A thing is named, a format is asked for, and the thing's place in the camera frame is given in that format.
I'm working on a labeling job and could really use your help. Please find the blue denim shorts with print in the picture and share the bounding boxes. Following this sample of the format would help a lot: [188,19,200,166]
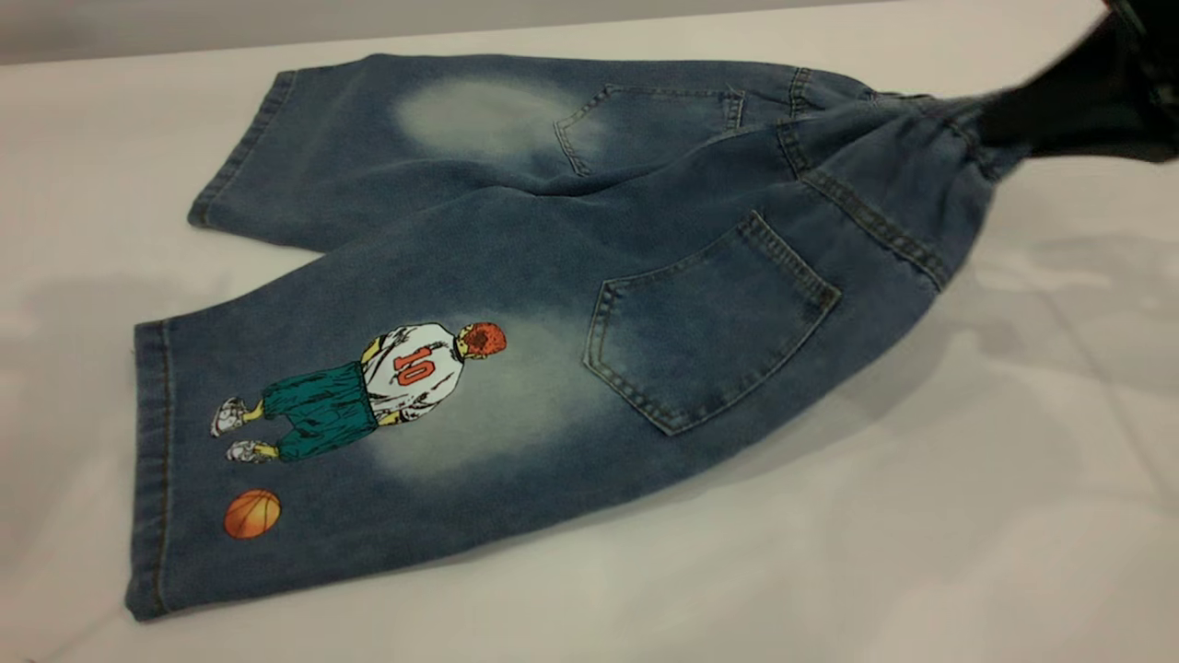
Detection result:
[124,52,1028,622]

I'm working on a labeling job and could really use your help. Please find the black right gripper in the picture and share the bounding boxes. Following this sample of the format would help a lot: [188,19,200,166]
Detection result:
[981,0,1179,163]

